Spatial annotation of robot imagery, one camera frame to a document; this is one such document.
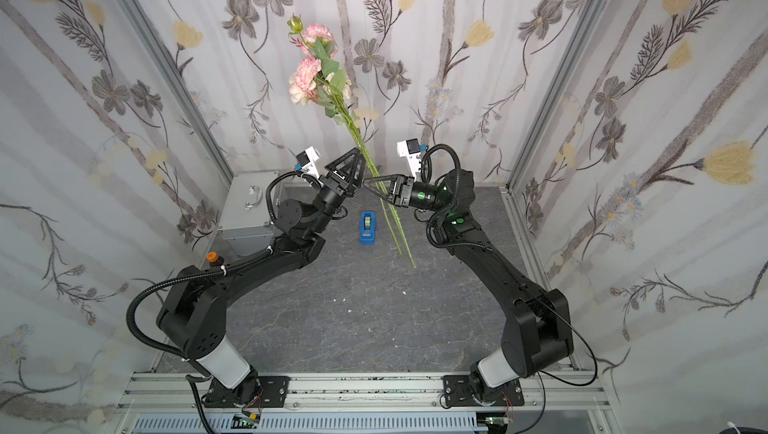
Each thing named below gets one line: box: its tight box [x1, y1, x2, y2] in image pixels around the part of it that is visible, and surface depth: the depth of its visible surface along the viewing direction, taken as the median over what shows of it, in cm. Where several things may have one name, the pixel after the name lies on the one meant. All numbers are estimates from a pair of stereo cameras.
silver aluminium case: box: [218, 171, 277, 257], surface depth 93 cm
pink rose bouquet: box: [287, 15, 417, 269], surface depth 62 cm
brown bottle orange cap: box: [206, 251, 224, 267], surface depth 92 cm
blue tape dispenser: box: [359, 211, 377, 245], surface depth 106 cm
